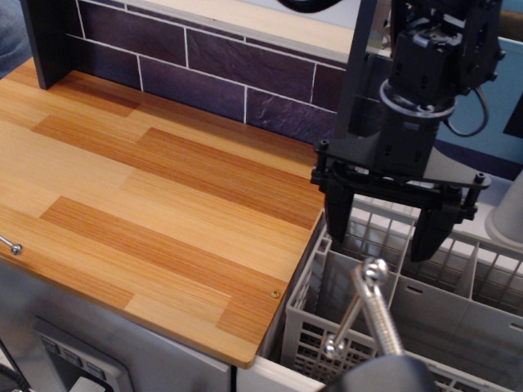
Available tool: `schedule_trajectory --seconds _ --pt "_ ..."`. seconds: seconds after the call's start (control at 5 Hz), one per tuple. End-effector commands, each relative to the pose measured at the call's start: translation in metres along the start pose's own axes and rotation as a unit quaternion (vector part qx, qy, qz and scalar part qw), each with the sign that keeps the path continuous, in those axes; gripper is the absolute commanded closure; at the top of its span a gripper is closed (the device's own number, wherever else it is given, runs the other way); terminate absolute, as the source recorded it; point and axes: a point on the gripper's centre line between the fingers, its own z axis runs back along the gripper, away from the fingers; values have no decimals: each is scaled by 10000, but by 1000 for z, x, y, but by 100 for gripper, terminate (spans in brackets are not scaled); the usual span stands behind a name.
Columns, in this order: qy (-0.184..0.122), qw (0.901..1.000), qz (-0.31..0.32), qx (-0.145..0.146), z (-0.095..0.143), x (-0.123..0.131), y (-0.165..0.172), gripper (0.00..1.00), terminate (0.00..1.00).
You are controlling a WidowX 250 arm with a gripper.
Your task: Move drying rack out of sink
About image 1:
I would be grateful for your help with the small silver clamp handle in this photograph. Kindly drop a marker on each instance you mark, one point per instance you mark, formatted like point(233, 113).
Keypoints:
point(15, 248)

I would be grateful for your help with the grey control panel with buttons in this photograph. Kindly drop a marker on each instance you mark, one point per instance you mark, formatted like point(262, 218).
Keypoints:
point(72, 359)

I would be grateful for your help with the dark grey shelf post left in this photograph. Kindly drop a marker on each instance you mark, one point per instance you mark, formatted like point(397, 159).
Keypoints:
point(49, 25)

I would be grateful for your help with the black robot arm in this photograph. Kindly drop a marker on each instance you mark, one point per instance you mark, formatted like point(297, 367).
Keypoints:
point(408, 63)

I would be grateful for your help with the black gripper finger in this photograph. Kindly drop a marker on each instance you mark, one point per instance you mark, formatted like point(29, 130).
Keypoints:
point(338, 205)
point(433, 227)

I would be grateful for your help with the light blue box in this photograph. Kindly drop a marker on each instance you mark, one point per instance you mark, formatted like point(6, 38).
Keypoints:
point(502, 97)

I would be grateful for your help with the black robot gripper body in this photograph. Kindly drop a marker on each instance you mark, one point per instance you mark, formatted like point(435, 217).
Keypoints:
point(399, 162)

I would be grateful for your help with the grey plastic drying rack basket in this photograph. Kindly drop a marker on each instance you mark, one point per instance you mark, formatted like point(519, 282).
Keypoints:
point(408, 302)

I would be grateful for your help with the grey faucet base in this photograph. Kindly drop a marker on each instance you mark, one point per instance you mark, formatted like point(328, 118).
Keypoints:
point(504, 223)

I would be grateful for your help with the white sink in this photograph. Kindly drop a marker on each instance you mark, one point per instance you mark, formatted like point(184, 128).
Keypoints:
point(282, 373)

